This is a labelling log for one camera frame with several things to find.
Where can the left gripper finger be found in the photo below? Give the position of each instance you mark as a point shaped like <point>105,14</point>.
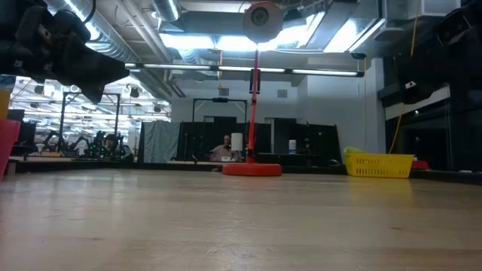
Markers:
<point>95,93</point>

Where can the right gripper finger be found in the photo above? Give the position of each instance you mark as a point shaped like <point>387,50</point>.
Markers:
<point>416,96</point>

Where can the yellow green crayon box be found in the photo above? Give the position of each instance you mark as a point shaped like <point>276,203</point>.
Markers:
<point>3,101</point>

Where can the black background robot arm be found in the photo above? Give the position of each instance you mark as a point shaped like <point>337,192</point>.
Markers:
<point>81,145</point>

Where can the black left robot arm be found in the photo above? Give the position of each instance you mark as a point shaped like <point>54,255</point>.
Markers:
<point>15,37</point>

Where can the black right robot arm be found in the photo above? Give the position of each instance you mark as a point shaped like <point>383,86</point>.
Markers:
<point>467,22</point>

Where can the person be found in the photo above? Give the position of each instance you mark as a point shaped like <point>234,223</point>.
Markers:
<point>111,141</point>
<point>224,152</point>

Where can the red background object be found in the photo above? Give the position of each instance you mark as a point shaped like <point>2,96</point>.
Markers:
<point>421,165</point>

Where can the yellow plastic basket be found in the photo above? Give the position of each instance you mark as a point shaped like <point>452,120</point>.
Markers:
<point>380,165</point>

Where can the black monitor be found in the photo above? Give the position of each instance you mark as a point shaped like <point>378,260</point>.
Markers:
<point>26,131</point>

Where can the grey curtain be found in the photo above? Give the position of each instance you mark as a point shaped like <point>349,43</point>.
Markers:
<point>160,141</point>

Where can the black bar with lights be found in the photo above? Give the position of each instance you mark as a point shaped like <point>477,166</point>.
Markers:
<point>324,72</point>

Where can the pink plastic tray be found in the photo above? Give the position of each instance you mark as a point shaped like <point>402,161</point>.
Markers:
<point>7,143</point>

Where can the black background gantry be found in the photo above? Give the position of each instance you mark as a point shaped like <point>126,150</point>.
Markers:
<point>220,100</point>

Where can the white wipes container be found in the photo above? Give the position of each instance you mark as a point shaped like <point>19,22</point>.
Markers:
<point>292,147</point>

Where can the white cylinder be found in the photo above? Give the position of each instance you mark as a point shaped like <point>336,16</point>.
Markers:
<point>237,142</point>

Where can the red desk lamp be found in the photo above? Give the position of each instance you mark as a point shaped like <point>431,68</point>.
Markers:
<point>252,169</point>

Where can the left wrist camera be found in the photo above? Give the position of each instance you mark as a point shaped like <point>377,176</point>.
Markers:
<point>98,67</point>

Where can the black background rig frame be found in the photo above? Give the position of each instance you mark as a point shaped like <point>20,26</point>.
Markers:
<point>117,113</point>

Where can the black partition wall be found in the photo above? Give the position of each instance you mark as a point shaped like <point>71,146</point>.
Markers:
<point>312,139</point>

